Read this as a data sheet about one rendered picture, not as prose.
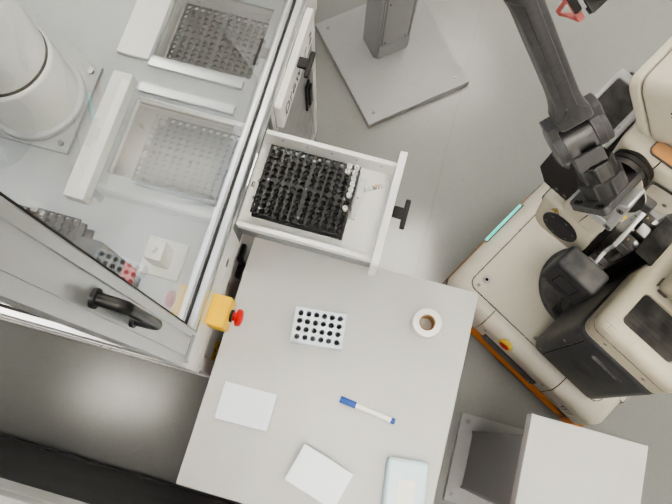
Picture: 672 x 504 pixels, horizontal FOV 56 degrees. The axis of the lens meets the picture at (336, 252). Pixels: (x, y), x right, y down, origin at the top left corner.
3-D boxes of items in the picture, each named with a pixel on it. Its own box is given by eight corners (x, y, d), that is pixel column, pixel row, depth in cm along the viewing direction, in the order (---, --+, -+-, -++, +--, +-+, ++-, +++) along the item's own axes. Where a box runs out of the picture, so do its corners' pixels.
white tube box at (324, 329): (346, 316, 155) (347, 314, 151) (341, 350, 153) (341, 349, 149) (296, 308, 155) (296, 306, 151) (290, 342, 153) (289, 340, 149)
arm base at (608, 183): (606, 217, 115) (647, 174, 117) (590, 183, 111) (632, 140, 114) (570, 210, 123) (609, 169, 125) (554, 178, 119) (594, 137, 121)
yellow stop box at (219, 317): (240, 304, 147) (235, 298, 140) (230, 333, 145) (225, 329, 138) (219, 298, 147) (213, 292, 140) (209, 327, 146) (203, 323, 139)
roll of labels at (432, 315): (444, 321, 155) (447, 319, 151) (428, 344, 153) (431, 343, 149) (421, 305, 156) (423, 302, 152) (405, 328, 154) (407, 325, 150)
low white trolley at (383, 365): (429, 333, 230) (479, 293, 157) (388, 509, 214) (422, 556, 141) (277, 292, 233) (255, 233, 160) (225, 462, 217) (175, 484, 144)
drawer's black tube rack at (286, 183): (359, 177, 156) (361, 167, 150) (341, 243, 152) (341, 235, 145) (273, 154, 157) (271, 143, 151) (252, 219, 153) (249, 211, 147)
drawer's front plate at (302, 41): (314, 33, 168) (313, 7, 158) (283, 129, 161) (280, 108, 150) (308, 31, 168) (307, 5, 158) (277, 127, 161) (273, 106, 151)
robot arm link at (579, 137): (583, 180, 116) (611, 165, 114) (561, 136, 111) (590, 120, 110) (566, 160, 124) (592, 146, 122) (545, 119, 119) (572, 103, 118)
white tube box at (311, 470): (352, 472, 145) (353, 474, 140) (333, 507, 143) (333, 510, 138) (305, 443, 147) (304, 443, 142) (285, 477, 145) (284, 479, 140)
